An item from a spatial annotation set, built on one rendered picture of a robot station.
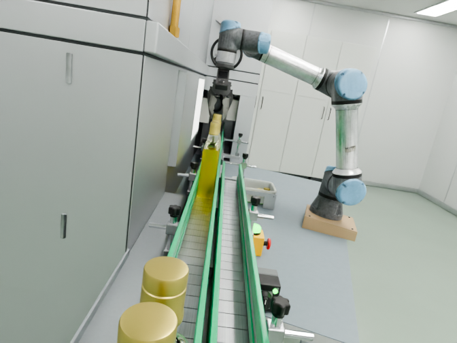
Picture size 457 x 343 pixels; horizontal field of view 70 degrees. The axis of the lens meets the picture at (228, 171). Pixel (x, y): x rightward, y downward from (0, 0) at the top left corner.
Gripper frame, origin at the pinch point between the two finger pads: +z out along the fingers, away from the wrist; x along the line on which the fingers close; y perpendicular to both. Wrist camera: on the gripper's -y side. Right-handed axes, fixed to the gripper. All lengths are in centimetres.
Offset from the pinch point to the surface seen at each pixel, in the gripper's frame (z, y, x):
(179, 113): -0.4, -13.5, 13.0
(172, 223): 20, -60, 6
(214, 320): 20, -89, -4
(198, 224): 28.9, -38.1, 0.6
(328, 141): 50, 373, -175
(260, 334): 21, -91, -11
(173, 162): 17.3, -13.7, 13.2
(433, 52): -108, 417, -321
